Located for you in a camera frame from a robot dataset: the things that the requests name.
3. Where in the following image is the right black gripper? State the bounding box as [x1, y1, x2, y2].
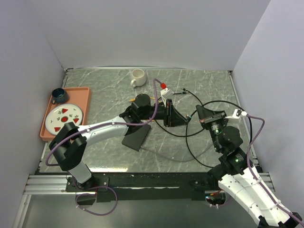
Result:
[195, 105, 227, 152]

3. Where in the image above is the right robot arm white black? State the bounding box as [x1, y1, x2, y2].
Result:
[196, 105, 304, 228]

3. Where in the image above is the dark blue cup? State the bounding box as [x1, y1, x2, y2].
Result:
[51, 88, 69, 105]

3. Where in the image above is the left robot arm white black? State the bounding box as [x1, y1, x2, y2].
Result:
[49, 94, 189, 191]

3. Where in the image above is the yellow ethernet cable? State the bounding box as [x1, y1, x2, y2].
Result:
[129, 96, 165, 104]

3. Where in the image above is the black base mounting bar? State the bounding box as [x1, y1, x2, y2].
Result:
[66, 172, 219, 202]

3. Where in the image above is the black network switch box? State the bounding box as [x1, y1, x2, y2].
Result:
[122, 124, 151, 152]

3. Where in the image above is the black cable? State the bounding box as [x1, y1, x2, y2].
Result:
[154, 87, 253, 168]

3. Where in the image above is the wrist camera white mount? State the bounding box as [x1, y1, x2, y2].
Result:
[225, 109, 247, 124]
[160, 83, 174, 103]

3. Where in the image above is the white ceramic mug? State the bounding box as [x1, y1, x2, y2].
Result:
[130, 69, 146, 88]

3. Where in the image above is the white watermelon pattern plate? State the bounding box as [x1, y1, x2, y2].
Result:
[45, 104, 84, 135]

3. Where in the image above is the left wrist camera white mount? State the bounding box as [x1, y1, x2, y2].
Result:
[160, 83, 174, 103]

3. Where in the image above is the pink tray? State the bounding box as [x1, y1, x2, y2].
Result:
[40, 87, 92, 142]

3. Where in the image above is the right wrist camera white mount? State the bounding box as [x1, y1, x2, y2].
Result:
[225, 109, 247, 124]

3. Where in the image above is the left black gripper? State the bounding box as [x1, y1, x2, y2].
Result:
[140, 99, 189, 128]

